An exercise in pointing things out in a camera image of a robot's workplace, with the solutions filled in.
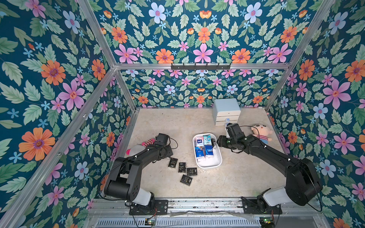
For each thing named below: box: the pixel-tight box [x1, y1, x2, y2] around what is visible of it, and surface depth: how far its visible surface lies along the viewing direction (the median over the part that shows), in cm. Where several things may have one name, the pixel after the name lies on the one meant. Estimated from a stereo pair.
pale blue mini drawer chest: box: [212, 98, 241, 126], surface depth 103 cm
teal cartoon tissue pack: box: [202, 134, 212, 146], surface depth 95 cm
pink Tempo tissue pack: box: [195, 136, 204, 147], surface depth 95 cm
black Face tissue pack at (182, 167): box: [178, 162, 187, 173], surface depth 88 cm
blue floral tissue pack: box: [194, 146, 205, 158], surface depth 90 cm
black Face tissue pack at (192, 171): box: [186, 167, 198, 176], surface depth 86 cm
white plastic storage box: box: [192, 133, 223, 169], surface depth 90 cm
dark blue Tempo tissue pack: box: [204, 144, 214, 157], surface depth 90 cm
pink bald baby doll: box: [251, 123, 273, 144], surface depth 98 cm
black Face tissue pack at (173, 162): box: [167, 157, 179, 169], surface depth 90 cm
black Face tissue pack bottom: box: [180, 174, 193, 186], surface depth 83 cm
